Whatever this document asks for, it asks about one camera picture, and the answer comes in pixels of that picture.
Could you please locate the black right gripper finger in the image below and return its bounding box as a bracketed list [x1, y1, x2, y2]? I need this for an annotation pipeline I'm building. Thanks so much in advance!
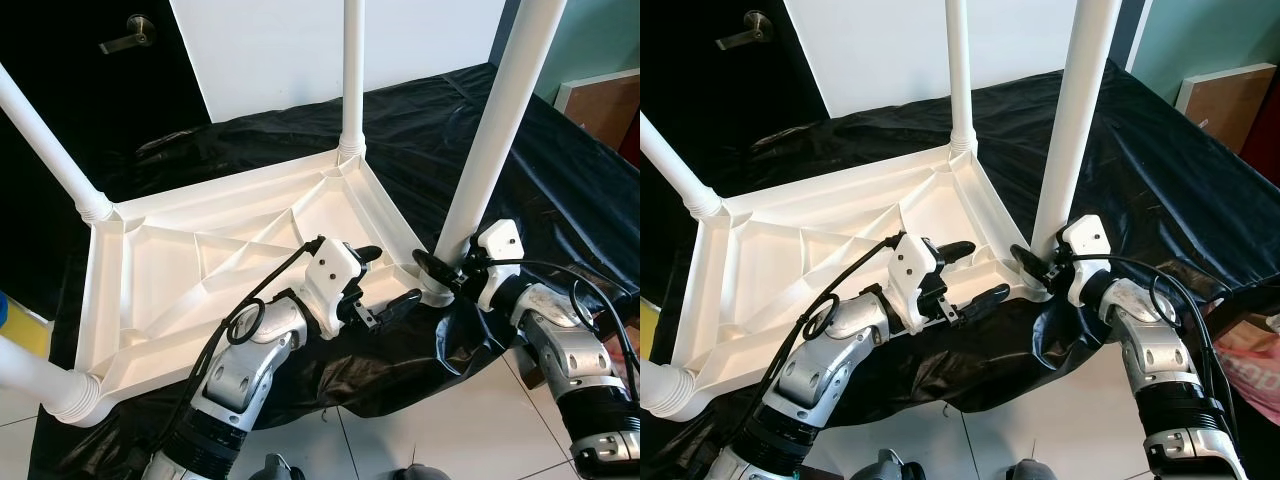
[413, 249, 457, 287]
[1010, 243, 1052, 282]

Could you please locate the white plastic table top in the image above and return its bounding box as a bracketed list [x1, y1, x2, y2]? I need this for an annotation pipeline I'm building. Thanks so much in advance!
[75, 145, 447, 407]
[668, 140, 1047, 397]

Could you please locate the white plastic table leg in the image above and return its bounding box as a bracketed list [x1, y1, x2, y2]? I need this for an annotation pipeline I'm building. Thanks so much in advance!
[340, 0, 370, 162]
[640, 362, 697, 422]
[0, 335, 102, 427]
[640, 112, 724, 220]
[943, 0, 979, 157]
[435, 0, 572, 264]
[1030, 0, 1127, 257]
[0, 62, 117, 224]

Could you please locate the black plastic table cover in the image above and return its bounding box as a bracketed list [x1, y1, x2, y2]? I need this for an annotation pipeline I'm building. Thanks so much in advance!
[30, 65, 641, 479]
[640, 60, 1280, 479]

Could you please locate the brown wooden table beam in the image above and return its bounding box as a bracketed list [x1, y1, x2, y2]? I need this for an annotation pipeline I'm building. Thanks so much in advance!
[1205, 283, 1280, 323]

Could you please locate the brown wooden box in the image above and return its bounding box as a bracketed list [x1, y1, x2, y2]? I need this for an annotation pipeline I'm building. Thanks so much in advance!
[555, 70, 641, 147]
[1175, 62, 1280, 152]

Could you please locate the pink plastic bag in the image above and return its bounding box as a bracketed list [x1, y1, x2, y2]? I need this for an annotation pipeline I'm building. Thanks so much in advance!
[1215, 320, 1280, 403]

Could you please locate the dark door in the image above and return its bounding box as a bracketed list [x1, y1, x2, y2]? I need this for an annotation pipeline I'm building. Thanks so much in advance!
[0, 0, 217, 313]
[640, 0, 837, 193]

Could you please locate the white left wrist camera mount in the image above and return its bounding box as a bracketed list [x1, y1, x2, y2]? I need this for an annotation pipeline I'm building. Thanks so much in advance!
[300, 238, 367, 342]
[890, 232, 947, 337]

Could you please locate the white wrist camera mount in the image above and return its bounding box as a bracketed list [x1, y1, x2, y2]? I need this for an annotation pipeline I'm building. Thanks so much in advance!
[890, 232, 947, 337]
[470, 218, 527, 312]
[300, 238, 367, 342]
[1060, 213, 1115, 307]

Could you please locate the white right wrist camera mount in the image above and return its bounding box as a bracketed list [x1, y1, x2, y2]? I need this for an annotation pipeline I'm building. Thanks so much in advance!
[470, 218, 527, 312]
[1060, 213, 1115, 307]

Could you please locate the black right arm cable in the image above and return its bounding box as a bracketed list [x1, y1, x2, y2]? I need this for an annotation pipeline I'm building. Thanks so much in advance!
[460, 255, 641, 403]
[1050, 250, 1243, 433]

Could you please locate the grey door frame post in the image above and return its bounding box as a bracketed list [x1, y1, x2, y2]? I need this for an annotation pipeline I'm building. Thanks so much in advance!
[495, 0, 527, 73]
[1108, 0, 1152, 73]

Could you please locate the metal door handle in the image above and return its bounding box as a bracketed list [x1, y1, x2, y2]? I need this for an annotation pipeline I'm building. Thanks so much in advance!
[715, 10, 775, 52]
[98, 15, 159, 56]

